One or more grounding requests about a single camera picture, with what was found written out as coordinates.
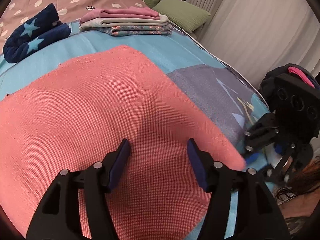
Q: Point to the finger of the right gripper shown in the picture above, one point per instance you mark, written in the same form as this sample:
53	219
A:
251	158

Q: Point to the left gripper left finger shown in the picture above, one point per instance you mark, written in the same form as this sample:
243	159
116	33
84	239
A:
58	213

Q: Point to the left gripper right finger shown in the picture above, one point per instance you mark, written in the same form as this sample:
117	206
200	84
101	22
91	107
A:
257	215

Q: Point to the coral pink knit sweater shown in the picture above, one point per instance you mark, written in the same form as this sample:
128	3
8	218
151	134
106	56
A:
75	115

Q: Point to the turquoise grey bed cover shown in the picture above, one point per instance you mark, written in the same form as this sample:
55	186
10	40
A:
221	93

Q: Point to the near green pillow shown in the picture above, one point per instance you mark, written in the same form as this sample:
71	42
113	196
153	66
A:
187	16

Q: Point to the beige folded garment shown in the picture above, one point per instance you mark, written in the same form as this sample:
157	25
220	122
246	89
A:
112	22

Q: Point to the floral patterned folded garment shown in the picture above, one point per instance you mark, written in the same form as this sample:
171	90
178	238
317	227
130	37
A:
129	30

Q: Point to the pink folded garment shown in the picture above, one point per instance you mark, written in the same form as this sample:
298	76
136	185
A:
131	12

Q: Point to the navy star fleece blanket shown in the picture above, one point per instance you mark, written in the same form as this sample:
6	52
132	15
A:
44	29

